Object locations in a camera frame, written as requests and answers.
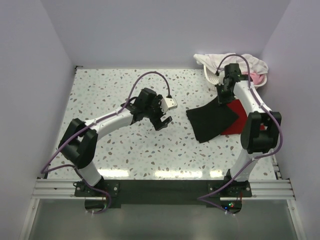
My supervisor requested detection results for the aluminium extrusion rail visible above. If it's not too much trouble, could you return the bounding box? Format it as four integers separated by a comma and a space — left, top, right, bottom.
31, 179, 295, 200

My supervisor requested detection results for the white crumpled t shirt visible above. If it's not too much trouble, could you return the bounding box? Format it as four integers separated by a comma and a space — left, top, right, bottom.
193, 52, 269, 75

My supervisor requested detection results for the folded red t shirt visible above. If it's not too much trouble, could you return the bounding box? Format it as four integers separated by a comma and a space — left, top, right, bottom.
219, 99, 266, 136

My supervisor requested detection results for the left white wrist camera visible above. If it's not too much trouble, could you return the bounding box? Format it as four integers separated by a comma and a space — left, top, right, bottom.
161, 97, 178, 114

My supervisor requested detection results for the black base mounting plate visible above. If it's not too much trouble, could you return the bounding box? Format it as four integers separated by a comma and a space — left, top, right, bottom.
73, 179, 253, 213

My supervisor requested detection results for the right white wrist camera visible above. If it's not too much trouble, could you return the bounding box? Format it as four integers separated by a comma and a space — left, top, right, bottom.
215, 70, 225, 79

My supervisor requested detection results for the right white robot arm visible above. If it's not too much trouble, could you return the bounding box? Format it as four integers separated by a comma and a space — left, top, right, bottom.
215, 63, 282, 197

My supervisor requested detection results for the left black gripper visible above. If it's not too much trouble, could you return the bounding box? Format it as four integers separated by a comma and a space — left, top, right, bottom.
143, 95, 172, 131

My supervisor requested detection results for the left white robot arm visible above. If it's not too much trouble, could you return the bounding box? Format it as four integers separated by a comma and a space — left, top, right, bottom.
58, 88, 178, 196

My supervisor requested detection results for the white perforated laundry basket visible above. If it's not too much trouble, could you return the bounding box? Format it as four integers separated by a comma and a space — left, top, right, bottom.
203, 66, 268, 91

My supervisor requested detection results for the black t shirt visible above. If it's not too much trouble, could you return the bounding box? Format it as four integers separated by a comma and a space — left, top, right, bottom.
186, 97, 239, 143

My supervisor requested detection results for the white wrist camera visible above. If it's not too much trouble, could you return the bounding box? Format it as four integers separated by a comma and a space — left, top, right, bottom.
161, 97, 178, 114
215, 70, 225, 79

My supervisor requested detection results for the pink crumpled t shirt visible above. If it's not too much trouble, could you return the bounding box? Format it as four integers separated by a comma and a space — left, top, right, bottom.
250, 72, 266, 86

